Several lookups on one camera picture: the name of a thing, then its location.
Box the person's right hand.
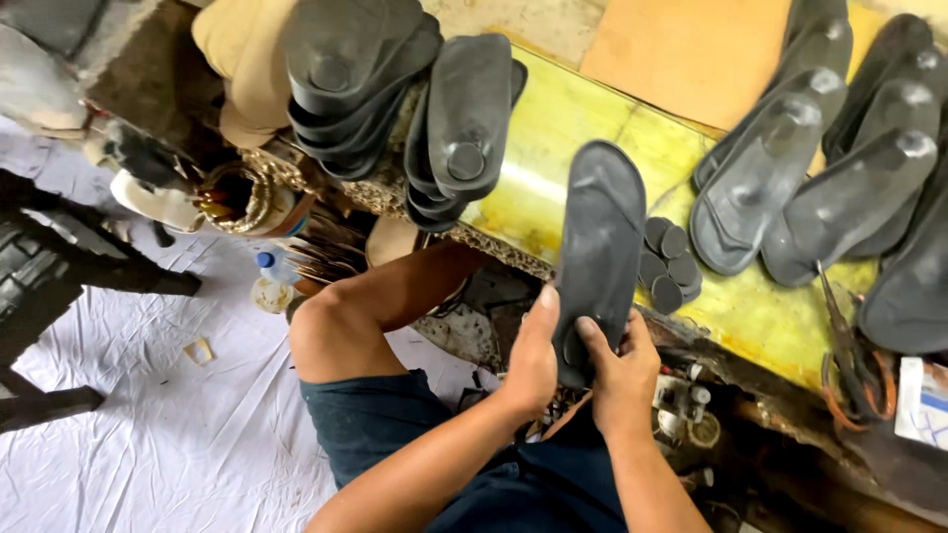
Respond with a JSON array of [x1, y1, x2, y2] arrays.
[[575, 307, 662, 439]]

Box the person's left hand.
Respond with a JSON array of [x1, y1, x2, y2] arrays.
[[496, 284, 562, 429]]

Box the black rubber shoe sole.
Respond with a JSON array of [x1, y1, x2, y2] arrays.
[[552, 139, 647, 390]]

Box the white metal machine part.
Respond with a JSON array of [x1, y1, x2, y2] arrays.
[[652, 363, 721, 450]]

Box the pile of round black discs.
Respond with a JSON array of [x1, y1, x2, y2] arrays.
[[637, 215, 704, 316]]

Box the person's dark blue shorts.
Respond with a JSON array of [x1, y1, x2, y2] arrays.
[[299, 369, 631, 533]]

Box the person's bare leg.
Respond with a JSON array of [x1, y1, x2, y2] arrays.
[[288, 240, 490, 386]]

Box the single tan insole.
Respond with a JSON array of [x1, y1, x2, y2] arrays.
[[366, 215, 425, 269]]

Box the leaning stack of black soles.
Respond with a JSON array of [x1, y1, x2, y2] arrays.
[[403, 33, 529, 235]]

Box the round glue tin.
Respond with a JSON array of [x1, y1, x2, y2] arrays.
[[250, 277, 296, 315]]

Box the blue capped plastic bottle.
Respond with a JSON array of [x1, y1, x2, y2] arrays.
[[255, 250, 302, 287]]

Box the row of grey glued soles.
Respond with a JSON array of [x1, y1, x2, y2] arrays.
[[689, 0, 948, 356]]

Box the white cardboard box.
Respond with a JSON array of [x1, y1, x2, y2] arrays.
[[894, 356, 948, 452]]

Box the gold ornate container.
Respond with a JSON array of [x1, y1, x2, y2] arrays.
[[194, 160, 316, 239]]

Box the tan leather sheet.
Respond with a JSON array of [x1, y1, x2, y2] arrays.
[[580, 0, 793, 134]]

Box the tall stack of black soles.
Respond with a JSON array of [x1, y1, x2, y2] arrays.
[[281, 0, 445, 183]]

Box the white floor cloth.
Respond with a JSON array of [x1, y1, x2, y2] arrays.
[[0, 114, 506, 533]]

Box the stack of tan insoles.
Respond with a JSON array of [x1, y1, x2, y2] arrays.
[[191, 0, 299, 151]]

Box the black wooden stool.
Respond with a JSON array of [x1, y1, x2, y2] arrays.
[[0, 169, 203, 435]]

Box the orange handled scissors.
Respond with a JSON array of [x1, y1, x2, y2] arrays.
[[815, 259, 899, 435]]

